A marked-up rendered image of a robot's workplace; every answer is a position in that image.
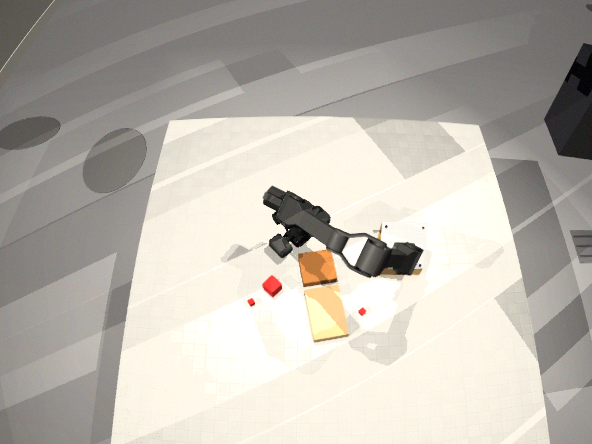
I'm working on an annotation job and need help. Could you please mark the red cube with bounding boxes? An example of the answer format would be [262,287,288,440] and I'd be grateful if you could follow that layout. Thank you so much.
[262,275,282,298]

